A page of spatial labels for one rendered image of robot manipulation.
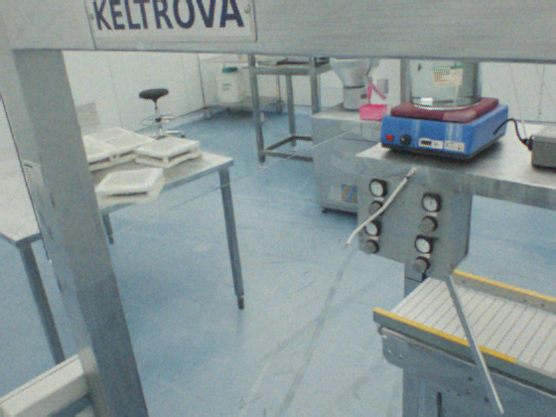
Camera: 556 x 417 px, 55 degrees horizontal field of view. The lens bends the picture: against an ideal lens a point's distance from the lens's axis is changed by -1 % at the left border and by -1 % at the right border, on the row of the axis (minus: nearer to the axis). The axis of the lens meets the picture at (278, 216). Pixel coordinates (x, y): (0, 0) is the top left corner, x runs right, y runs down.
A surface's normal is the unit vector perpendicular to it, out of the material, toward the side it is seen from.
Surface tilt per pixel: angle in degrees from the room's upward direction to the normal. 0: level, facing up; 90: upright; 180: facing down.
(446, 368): 90
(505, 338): 0
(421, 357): 90
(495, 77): 90
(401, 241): 90
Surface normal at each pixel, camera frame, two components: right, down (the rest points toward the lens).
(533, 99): -0.57, 0.37
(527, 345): -0.08, -0.91
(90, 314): 0.75, 0.21
